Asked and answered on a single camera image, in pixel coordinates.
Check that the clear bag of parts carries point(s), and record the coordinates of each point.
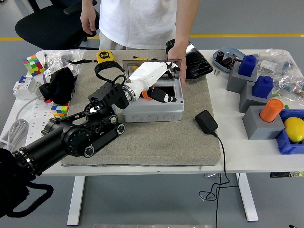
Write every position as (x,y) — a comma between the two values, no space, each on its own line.
(273,61)
(291,85)

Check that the light blue tray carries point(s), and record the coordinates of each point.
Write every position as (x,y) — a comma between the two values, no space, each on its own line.
(234,50)

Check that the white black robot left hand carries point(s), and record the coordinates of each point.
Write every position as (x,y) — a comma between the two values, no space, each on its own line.
(149,72)

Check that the black cloth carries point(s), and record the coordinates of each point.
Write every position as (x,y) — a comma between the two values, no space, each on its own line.
(59,83)

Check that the yellow lemon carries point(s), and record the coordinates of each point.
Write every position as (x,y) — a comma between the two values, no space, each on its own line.
(294,129)

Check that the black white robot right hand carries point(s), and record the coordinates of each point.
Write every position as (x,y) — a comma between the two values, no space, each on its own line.
(292,226)

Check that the person's right forearm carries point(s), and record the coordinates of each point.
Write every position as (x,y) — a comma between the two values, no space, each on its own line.
(89,6)

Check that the person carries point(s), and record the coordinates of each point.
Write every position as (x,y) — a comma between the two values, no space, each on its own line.
(137,23)

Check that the orange cylinder battery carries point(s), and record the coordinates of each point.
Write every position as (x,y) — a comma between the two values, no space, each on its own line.
(146,95)
(270,110)

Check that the black capacitor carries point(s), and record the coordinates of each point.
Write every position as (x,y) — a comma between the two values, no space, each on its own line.
(220,56)

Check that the person's right hand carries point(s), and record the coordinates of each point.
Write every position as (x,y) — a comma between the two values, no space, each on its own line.
(88,21)

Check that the person's left forearm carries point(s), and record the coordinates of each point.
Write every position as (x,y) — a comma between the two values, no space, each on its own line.
(186,23)

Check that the white power strip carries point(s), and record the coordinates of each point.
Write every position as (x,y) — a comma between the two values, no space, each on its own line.
(38,114)

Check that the white circuit breaker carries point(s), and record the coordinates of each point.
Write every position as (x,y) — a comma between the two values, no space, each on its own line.
(23,88)

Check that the brown electronic components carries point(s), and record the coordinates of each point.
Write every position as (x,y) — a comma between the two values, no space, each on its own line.
(227,63)

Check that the glossy black case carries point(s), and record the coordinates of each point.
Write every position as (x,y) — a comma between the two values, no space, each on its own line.
(197,61)

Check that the black office chair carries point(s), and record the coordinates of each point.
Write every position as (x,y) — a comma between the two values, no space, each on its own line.
(47,26)

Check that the black power adapter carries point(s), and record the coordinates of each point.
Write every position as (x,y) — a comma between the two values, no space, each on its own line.
(206,122)

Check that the person's left hand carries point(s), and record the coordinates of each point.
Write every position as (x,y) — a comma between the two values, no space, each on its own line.
(179,55)

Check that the white table leg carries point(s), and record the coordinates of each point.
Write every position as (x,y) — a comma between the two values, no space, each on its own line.
(76,199)
(248,199)

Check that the grey-brown mat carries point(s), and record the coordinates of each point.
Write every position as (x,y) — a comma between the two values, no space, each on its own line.
(154,142)

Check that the table control panel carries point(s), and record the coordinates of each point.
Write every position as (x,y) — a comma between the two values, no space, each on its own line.
(285,174)

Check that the blue plastic bin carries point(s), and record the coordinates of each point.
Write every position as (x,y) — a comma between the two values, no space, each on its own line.
(283,142)

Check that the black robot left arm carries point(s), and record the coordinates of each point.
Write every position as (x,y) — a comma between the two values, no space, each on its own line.
(47,142)

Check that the grey holder block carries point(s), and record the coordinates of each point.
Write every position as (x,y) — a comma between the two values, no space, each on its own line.
(247,101)
(259,129)
(235,82)

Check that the Rubik's cube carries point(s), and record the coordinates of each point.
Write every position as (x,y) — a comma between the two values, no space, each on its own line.
(33,65)
(60,110)

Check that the blue bottle-shaped block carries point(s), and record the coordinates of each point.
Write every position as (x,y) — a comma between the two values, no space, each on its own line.
(247,65)
(262,86)

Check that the grey junction box with lid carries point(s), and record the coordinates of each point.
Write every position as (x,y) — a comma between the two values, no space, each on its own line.
(154,114)

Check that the clear bag with packages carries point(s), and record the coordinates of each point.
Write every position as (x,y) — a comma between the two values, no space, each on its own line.
(59,58)

